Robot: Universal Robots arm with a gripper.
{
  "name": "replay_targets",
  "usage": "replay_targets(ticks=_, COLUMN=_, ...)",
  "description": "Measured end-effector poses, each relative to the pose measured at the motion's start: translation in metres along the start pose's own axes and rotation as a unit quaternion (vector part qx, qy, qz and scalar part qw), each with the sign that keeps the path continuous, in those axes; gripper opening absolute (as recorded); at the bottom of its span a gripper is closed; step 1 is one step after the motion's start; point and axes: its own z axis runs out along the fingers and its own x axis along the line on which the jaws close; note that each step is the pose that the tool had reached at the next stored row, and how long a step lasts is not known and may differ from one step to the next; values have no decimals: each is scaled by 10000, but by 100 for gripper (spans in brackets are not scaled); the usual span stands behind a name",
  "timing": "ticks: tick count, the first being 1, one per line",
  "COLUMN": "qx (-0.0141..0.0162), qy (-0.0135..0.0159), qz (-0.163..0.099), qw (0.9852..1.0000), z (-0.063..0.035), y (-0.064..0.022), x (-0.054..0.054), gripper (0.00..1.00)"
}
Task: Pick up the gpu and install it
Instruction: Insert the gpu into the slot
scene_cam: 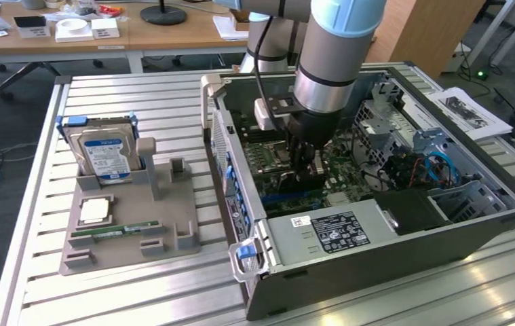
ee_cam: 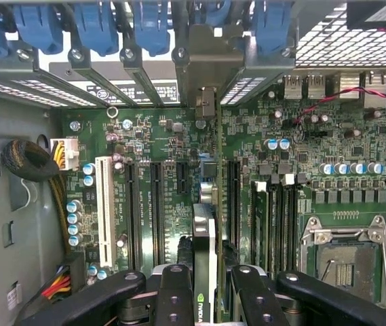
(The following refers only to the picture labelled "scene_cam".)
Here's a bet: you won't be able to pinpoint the black graphics card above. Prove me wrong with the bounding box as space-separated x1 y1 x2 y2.
277 171 326 200

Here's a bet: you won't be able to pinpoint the blue case latch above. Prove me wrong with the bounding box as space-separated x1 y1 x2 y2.
236 244 257 261

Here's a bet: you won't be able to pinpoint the hard disk in blue caddy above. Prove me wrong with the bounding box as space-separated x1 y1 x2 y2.
55 114 139 170

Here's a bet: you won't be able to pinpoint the white table frame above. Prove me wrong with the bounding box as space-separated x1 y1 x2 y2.
465 0 515 71

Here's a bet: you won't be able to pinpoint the hard disk with blue label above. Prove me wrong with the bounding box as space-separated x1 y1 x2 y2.
67 128 134 186

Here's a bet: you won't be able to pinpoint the plain white box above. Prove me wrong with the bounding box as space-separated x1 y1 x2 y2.
90 18 121 40

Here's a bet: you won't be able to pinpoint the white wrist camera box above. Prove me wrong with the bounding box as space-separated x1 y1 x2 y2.
253 98 286 132

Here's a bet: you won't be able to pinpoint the grey plastic parts rack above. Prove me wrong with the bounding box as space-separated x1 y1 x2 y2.
58 137 204 278

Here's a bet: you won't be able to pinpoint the wooden cabinet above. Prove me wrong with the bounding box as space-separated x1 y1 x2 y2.
365 0 488 79

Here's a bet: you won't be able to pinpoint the green motherboard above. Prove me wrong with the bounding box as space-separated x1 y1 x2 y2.
238 118 377 218

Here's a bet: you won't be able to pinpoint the stack of printed papers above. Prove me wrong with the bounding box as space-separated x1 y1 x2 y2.
428 86 515 141

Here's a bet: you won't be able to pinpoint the black wire bundle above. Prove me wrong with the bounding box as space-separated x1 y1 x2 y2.
361 154 417 191

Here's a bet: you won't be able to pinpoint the red small parts bag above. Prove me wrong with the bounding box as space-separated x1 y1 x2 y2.
98 3 126 18

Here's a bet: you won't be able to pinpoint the red wire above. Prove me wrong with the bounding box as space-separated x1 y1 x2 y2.
413 158 449 186

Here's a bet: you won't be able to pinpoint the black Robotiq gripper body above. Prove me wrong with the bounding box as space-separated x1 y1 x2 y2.
286 110 342 147

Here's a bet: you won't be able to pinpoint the blue wire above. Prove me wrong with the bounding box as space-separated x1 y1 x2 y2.
422 152 462 189

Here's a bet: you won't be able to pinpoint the CPU socket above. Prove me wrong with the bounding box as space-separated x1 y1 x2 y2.
264 141 294 164

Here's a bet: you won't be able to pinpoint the white box with red button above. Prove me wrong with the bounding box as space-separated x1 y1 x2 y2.
448 42 474 74

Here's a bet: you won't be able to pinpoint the blue expansion slot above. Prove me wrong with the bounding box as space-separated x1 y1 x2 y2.
261 192 309 204

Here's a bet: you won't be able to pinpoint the dark bag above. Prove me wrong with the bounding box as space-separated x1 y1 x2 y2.
73 0 101 17

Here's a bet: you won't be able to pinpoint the green RAM stick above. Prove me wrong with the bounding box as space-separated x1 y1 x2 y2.
70 221 160 238

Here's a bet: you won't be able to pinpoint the white tape roll on box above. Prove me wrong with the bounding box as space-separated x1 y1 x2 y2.
55 18 95 44

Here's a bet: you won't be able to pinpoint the black camera cable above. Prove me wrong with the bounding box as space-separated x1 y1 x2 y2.
253 15 281 103

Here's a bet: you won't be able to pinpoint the silver CPU chip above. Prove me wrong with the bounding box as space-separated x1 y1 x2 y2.
78 199 111 225

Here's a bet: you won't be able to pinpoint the black round lamp base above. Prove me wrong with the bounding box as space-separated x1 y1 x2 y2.
139 0 190 25

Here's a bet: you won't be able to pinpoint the perforated metal disk bay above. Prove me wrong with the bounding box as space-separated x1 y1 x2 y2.
352 81 424 166

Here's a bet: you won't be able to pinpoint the silver chipset heatsink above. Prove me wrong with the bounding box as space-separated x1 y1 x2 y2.
324 192 350 207

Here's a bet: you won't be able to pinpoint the slanted metal disk bay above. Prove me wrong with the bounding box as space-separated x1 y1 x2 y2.
428 179 511 223

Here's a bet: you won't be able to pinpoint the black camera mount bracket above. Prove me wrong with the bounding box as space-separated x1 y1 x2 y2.
264 96 306 117

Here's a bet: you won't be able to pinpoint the white papers on desk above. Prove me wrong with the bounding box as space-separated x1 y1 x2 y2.
213 15 253 41

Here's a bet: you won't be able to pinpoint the grey power supply unit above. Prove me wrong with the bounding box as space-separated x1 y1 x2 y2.
266 198 398 266

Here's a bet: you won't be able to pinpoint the open dark grey PC case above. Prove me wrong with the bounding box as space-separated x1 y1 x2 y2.
201 66 515 322

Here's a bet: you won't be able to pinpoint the brown cardboard box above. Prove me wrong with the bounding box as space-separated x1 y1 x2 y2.
230 6 258 33

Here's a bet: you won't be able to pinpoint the white box with black top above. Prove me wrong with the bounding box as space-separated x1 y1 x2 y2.
13 16 53 39

